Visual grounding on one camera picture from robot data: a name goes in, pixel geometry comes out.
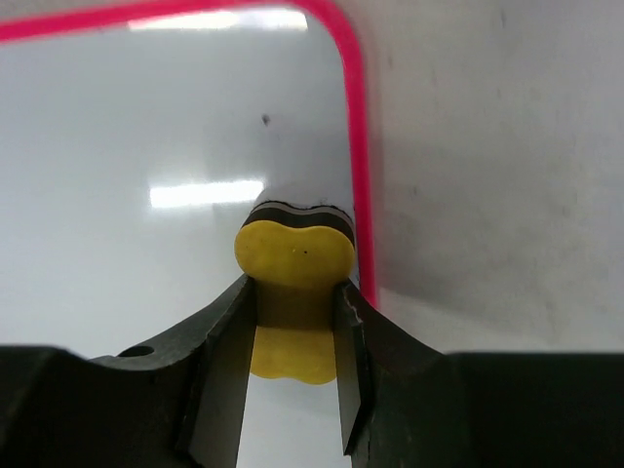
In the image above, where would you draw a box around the pink framed whiteboard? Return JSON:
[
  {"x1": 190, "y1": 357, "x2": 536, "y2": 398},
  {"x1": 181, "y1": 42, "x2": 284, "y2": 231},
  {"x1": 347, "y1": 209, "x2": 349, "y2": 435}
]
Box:
[{"x1": 1, "y1": 1, "x2": 376, "y2": 467}]

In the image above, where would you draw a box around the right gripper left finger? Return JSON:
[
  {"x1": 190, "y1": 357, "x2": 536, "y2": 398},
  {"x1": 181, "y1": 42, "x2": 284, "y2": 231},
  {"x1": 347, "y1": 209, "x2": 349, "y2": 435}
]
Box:
[{"x1": 1, "y1": 277, "x2": 256, "y2": 467}]

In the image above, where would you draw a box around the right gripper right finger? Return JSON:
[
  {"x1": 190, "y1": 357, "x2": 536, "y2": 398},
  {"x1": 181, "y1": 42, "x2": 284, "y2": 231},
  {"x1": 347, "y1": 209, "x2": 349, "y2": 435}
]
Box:
[{"x1": 332, "y1": 282, "x2": 623, "y2": 467}]

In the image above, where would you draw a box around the yellow whiteboard eraser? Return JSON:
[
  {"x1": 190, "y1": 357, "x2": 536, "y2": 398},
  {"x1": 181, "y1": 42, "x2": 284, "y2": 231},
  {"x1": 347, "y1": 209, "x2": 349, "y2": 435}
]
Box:
[{"x1": 234, "y1": 201, "x2": 357, "y2": 385}]

